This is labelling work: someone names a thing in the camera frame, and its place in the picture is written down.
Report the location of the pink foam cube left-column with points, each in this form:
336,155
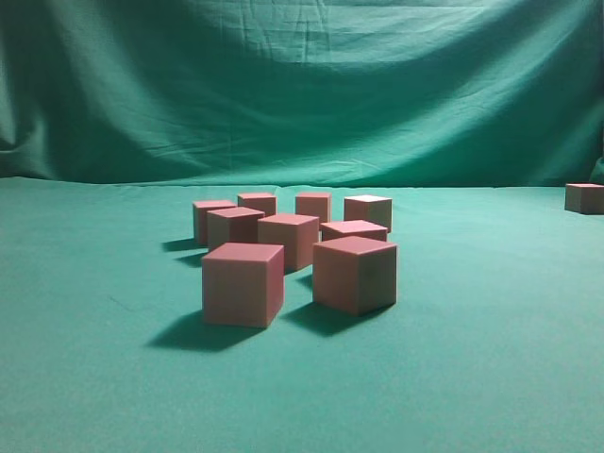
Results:
361,228
371,208
233,225
243,284
265,202

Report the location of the pink foam cube placed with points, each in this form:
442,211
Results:
316,204
200,214
296,232

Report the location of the green cloth backdrop and cover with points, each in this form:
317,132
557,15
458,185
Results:
471,115

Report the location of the pink foam cube right-column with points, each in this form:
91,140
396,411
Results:
354,275
584,198

